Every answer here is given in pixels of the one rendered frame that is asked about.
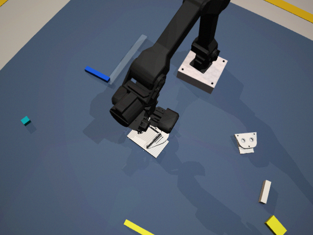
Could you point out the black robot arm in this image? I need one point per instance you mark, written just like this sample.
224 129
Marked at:
150 68

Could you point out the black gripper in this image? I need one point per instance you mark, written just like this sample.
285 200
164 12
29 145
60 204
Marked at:
163 119

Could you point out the white rectangular bar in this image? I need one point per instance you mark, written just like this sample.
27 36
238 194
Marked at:
264 192

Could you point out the small teal block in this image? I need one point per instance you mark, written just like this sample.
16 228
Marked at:
25 121

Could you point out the blue rectangular block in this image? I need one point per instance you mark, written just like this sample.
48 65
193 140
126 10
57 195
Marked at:
97 74

